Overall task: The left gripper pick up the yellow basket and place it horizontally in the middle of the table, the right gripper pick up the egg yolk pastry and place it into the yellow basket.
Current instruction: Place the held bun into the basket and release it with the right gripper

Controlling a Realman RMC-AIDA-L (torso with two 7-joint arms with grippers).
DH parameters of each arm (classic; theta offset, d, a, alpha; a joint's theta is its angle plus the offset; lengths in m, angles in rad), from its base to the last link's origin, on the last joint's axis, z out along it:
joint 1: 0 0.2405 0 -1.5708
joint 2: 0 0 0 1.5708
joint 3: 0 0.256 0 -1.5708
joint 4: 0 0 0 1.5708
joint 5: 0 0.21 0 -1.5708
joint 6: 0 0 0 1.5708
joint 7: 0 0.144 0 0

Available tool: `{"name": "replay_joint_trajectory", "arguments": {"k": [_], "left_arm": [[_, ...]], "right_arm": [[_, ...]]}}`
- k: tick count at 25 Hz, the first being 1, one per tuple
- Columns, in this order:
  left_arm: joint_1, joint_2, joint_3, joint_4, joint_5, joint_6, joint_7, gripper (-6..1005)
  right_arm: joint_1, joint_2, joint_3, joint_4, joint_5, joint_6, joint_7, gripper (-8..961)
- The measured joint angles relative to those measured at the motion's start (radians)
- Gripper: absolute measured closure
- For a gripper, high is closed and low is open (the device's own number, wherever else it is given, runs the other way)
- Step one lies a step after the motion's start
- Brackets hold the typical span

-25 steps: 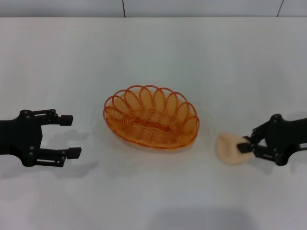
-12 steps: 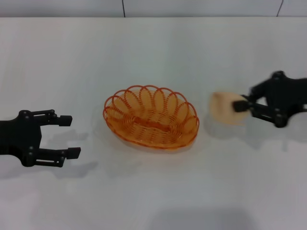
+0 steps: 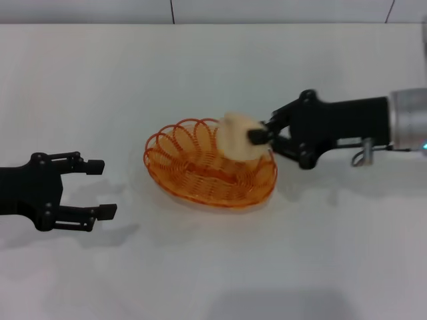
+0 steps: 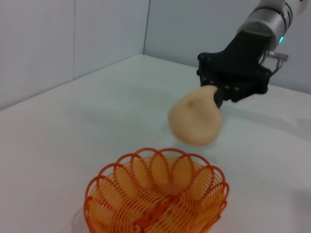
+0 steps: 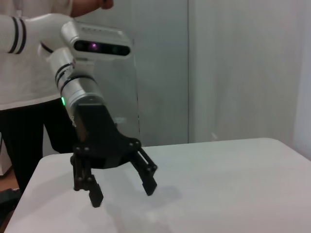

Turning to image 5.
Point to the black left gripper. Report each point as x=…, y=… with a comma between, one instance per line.
x=97, y=136

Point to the person bare forearm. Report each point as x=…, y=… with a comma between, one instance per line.
x=94, y=7

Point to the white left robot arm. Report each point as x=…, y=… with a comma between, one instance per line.
x=77, y=89

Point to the black box with plugs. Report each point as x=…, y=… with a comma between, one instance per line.
x=7, y=197

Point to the person in white shirt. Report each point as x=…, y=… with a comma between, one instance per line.
x=24, y=85

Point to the white pedestal cabinet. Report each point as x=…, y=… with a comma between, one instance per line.
x=3, y=160

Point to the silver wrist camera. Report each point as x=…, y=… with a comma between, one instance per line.
x=97, y=40

